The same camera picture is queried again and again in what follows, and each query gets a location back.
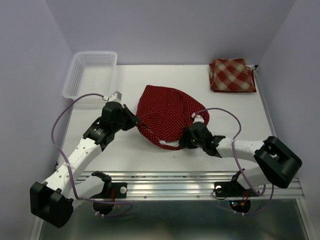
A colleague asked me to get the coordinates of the red plaid skirt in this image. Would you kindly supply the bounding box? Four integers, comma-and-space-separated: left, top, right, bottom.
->
209, 58, 257, 93

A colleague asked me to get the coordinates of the red polka dot skirt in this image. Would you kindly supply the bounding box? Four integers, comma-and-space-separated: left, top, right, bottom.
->
209, 69, 257, 93

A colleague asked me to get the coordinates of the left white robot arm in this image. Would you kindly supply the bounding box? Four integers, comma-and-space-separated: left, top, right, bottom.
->
29, 101, 141, 228

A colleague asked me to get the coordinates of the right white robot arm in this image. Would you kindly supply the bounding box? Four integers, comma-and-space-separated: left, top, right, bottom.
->
179, 122, 302, 198

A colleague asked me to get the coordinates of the white plastic basket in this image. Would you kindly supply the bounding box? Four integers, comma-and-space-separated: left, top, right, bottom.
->
62, 51, 118, 100

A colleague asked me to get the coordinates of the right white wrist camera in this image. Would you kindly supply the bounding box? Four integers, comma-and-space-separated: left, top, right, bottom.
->
191, 113, 208, 125

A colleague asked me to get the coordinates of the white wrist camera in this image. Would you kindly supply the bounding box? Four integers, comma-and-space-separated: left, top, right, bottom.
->
191, 113, 208, 125
102, 91, 122, 103

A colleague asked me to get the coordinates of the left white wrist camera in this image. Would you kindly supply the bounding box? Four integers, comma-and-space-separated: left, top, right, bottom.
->
102, 91, 122, 103

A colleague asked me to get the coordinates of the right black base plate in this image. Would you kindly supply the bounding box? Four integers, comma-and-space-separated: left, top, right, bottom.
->
212, 181, 237, 199

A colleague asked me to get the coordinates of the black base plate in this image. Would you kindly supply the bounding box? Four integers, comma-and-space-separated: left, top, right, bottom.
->
212, 181, 237, 199
110, 182, 128, 200

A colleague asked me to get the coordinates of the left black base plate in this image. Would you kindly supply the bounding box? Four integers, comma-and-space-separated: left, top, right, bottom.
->
110, 182, 128, 200

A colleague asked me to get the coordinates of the aluminium rail frame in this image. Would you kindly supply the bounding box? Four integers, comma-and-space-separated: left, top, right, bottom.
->
29, 65, 316, 240

